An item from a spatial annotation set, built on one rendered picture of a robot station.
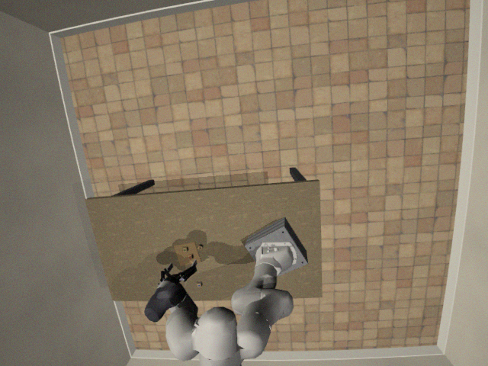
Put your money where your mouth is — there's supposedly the tan square mat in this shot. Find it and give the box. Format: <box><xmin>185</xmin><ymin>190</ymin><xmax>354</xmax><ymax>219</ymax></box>
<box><xmin>174</xmin><ymin>242</ymin><xmax>201</xmax><ymax>265</ymax></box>

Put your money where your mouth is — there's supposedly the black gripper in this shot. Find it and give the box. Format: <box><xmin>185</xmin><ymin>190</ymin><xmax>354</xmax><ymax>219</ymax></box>
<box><xmin>160</xmin><ymin>259</ymin><xmax>197</xmax><ymax>283</ymax></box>

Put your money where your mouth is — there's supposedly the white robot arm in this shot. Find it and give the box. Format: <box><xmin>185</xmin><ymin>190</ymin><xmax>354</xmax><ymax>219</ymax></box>
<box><xmin>144</xmin><ymin>242</ymin><xmax>297</xmax><ymax>366</ymax></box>

